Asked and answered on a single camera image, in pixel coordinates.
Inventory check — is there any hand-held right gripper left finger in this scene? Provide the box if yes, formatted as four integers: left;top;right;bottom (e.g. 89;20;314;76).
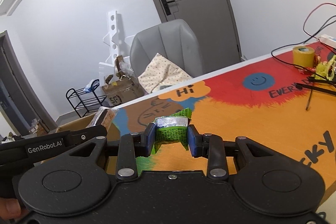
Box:
68;123;158;179

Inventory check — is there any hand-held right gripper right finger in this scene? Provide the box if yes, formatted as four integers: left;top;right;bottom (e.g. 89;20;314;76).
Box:
188;124;276;179

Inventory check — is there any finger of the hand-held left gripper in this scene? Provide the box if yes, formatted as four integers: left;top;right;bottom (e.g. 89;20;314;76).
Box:
62;124;109;147

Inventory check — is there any brown cardboard box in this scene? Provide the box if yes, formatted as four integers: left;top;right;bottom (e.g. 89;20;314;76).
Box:
54;112;123;174

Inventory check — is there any lime green snack packet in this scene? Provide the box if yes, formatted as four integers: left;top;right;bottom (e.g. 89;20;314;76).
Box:
152;108;194;156

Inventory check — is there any sandwich bread packet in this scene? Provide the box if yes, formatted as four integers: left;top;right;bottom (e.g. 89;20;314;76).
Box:
91;106;117;133

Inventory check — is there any person's left hand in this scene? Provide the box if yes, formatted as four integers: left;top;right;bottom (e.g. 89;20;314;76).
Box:
0;198;22;221

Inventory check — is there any black shoe rack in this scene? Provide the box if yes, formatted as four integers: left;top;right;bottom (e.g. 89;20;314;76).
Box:
66;79;106;118

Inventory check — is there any blue white pack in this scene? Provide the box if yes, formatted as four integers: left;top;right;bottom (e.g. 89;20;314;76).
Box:
84;81;100;92

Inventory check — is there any printed cat table mat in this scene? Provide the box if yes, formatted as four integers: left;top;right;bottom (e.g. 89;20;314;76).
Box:
105;42;336;204

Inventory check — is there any taped cardboard box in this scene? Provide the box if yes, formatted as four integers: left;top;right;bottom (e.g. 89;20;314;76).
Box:
102;55;146;107

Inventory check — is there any dotted cream pillow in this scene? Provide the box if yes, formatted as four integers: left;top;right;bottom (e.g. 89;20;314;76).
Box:
138;53;194;95

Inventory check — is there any grey chair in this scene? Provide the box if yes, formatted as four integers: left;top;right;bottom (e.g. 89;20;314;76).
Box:
130;19;205;78

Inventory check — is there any white rack with holes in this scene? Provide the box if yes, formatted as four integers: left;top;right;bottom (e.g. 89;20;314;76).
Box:
98;11;137;78

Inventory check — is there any yellow tape roll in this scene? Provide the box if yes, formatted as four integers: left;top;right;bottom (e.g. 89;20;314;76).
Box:
293;46;315;68

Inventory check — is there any yellow crumpled bag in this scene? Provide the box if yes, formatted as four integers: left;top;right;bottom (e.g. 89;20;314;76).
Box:
314;55;336;81

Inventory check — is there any white power strip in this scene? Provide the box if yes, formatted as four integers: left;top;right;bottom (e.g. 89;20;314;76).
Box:
319;34;336;47

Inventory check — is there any black cable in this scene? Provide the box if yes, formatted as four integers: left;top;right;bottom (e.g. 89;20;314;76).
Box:
271;14;336;67

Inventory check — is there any black door handle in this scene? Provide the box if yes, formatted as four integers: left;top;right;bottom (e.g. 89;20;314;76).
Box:
160;0;176;16

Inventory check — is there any red cable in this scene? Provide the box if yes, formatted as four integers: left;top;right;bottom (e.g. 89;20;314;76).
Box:
302;3;336;36

